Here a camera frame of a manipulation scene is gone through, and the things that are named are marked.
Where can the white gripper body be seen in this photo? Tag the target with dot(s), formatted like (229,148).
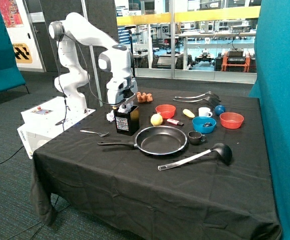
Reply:
(121,90)

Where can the white paper ball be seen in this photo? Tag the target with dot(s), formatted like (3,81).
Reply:
(125,110)

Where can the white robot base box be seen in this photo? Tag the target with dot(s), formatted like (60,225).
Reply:
(46,121)

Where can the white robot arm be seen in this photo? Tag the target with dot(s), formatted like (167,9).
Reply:
(117,59)

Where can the black square bin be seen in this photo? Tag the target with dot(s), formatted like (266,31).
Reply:
(127,123)

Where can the yellow lemon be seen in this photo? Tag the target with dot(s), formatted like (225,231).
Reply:
(156,120)

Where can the silver fork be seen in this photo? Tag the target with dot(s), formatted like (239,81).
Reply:
(93,132)

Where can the red plastic bowl near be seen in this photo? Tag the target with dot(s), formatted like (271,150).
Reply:
(166,111)

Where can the red plastic bowl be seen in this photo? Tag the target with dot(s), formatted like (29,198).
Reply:
(231,120)
(166,111)

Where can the black frying pan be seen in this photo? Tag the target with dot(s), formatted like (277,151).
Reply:
(155,140)

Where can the red white marker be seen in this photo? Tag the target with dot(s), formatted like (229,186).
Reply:
(175,122)

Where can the yellow banana toy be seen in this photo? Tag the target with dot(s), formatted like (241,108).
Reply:
(188,113)

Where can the blue plastic bowl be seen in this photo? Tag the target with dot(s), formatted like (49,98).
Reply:
(198,124)

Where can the white cup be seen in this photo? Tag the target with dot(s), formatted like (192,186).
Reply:
(205,112)

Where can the dark brown small cup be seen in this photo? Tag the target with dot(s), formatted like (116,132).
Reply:
(196,138)

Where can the black spatula lower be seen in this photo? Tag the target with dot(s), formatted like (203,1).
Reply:
(207,100)

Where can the dark object in bowl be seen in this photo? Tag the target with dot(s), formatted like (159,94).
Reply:
(207,124)

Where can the blue ball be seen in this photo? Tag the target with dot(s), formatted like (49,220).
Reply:
(219,109)

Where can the black tablecloth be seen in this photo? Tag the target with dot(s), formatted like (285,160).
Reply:
(202,199)

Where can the red plastic bowl far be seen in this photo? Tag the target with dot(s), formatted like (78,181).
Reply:
(231,120)

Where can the yellow black sign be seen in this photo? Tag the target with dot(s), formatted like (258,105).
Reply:
(22,53)

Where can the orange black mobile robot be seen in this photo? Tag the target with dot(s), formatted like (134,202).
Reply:
(236,60)

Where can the teal partition right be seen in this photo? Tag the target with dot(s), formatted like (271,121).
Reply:
(272,87)

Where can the black ladle steel handle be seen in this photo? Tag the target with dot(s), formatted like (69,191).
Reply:
(223,150)

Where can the red poster on wall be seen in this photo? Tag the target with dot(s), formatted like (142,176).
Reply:
(10,13)

